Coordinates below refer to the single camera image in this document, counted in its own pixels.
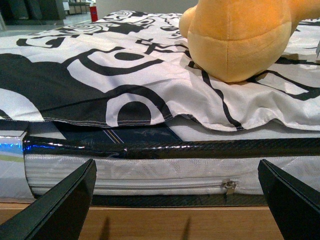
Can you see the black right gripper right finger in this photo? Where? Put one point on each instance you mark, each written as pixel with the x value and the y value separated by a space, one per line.
pixel 294 205

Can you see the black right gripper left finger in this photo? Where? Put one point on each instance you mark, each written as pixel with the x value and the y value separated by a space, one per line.
pixel 60 213

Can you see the metal mattress zipper pull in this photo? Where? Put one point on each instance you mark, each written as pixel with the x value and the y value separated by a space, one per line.
pixel 229 186

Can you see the white mattress with black trim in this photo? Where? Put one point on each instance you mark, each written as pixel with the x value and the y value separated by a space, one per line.
pixel 179 163

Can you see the black and white patterned duvet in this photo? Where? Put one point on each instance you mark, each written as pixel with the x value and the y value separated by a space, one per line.
pixel 134 69

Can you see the orange plush toy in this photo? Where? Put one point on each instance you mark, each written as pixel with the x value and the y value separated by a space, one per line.
pixel 233 40

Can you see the red cylindrical bin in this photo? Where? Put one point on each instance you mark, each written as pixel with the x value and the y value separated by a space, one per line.
pixel 93 13

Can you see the wooden bed frame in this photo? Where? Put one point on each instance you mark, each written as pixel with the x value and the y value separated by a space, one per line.
pixel 190 223

